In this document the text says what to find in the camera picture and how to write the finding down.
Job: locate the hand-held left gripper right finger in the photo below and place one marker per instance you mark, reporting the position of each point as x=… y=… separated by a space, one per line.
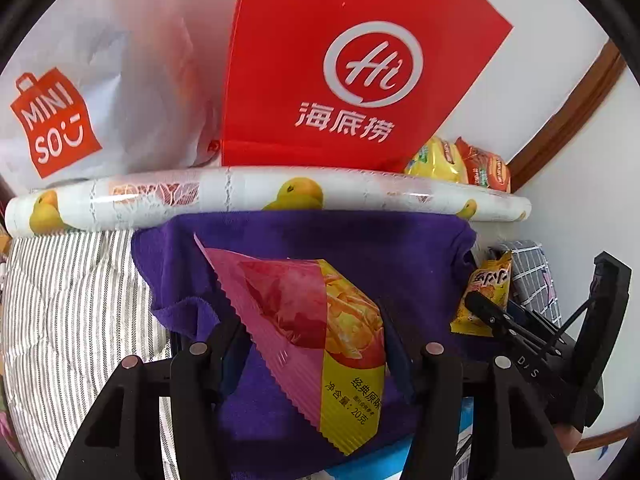
x=398 y=362

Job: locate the brown wooden trim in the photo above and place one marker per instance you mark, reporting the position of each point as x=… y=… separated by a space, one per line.
x=600 y=437
x=570 y=110

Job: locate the purple cloth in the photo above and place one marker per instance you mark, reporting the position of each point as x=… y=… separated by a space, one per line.
x=320 y=237

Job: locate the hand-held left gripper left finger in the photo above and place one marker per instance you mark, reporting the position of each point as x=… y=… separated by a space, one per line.
x=231 y=362

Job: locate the orange snack bag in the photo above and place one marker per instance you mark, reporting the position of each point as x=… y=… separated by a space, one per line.
x=487 y=170

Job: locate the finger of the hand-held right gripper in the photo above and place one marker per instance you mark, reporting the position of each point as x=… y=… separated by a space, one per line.
x=492 y=312
x=531 y=318

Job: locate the pink and yellow chip packet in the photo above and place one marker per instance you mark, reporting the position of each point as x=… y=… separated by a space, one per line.
x=310 y=320

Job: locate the grey striped bedsheet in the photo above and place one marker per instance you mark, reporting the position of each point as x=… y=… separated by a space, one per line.
x=70 y=300

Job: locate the blue and white box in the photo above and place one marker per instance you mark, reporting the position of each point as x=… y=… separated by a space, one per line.
x=465 y=420

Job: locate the small yellow snack packet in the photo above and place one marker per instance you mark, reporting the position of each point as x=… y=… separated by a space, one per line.
x=487 y=285

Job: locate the yellow snack bag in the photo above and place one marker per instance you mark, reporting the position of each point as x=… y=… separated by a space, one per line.
x=435 y=162

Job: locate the red bag with white logo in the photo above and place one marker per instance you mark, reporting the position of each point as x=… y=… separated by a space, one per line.
x=310 y=35

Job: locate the white plastic shopping bag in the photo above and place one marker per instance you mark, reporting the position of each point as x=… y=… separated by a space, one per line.
x=115 y=60

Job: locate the grey checkered pouch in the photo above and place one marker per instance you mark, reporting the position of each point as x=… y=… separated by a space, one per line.
x=532 y=270

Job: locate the duck print paper roll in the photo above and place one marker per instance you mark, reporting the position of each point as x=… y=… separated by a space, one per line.
x=250 y=192

